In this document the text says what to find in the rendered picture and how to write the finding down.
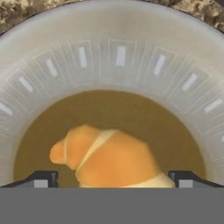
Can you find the white plate with olive centre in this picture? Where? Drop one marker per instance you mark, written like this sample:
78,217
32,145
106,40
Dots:
116,73

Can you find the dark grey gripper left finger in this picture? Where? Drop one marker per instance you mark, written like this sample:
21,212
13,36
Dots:
43,178

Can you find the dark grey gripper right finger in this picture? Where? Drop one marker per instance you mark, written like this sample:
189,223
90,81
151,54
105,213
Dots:
182,178

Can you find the golden croissant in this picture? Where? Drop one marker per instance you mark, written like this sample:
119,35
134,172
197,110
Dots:
113,159

